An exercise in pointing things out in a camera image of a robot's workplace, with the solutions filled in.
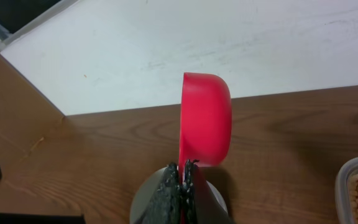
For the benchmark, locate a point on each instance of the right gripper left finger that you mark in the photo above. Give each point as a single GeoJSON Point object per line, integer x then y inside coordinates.
{"type": "Point", "coordinates": [165, 204]}

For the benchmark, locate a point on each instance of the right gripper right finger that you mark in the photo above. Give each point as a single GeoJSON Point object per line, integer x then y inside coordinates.
{"type": "Point", "coordinates": [198, 202]}

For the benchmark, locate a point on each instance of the red measuring scoop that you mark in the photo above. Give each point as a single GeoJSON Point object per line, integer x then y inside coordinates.
{"type": "Point", "coordinates": [205, 120]}

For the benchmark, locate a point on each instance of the grey round bowl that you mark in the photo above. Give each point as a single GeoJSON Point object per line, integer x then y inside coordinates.
{"type": "Point", "coordinates": [146, 190]}

